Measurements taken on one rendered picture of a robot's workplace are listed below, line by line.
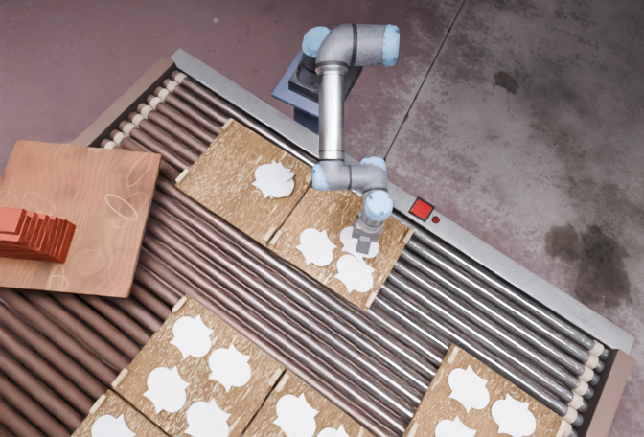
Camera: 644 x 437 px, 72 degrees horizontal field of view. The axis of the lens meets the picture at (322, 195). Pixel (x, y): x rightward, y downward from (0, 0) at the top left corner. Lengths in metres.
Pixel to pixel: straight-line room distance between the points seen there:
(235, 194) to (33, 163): 0.69
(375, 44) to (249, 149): 0.67
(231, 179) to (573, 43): 2.90
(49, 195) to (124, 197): 0.24
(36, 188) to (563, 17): 3.58
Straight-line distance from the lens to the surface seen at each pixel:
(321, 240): 1.59
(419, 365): 1.61
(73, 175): 1.73
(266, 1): 3.51
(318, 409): 1.54
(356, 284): 1.57
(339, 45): 1.32
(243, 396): 1.54
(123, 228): 1.60
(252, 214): 1.63
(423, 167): 2.86
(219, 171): 1.71
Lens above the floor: 2.47
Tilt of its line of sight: 68 degrees down
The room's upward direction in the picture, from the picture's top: 11 degrees clockwise
